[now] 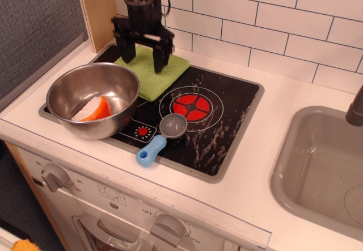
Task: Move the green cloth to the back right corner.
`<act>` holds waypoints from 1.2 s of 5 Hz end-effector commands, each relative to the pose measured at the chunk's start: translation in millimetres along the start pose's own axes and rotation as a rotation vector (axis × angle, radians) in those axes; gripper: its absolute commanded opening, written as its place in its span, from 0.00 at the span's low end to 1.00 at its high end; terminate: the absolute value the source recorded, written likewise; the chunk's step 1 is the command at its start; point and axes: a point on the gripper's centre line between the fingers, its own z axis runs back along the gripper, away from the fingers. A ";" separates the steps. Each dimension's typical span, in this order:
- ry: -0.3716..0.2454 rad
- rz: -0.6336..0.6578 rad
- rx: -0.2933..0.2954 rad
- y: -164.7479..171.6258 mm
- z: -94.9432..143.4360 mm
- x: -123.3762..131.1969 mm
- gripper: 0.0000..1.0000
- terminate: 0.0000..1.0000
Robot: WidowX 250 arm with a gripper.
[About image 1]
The grey oven door handle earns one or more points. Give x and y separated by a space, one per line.
111 232

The black toy stove top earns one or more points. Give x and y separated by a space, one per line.
217 107

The stainless steel bowl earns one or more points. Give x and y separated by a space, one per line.
74 89

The grey scoop with blue handle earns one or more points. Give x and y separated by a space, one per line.
172 126

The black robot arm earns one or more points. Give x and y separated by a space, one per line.
143 26

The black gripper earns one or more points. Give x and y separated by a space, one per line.
143 25

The orange object at bottom left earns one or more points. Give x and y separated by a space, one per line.
24 245

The green cloth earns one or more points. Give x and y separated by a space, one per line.
152 84

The grey plastic sink basin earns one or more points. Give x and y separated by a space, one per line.
318 173

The light wooden side post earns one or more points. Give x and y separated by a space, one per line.
98 15

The orange and white toy food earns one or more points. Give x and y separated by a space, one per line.
97 108

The grey oven temperature knob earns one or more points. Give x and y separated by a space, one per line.
168 229

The grey timer knob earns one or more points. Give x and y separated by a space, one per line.
54 177

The grey faucet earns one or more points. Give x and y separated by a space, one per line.
354 114

